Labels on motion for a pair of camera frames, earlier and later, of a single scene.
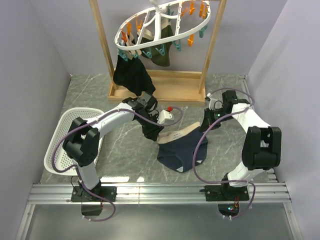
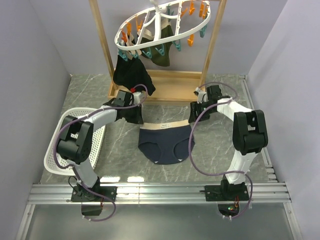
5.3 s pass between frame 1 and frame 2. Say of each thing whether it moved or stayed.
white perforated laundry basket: stayed
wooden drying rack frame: stayed
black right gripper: moved
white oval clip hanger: stayed
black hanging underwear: stayed
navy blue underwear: moved
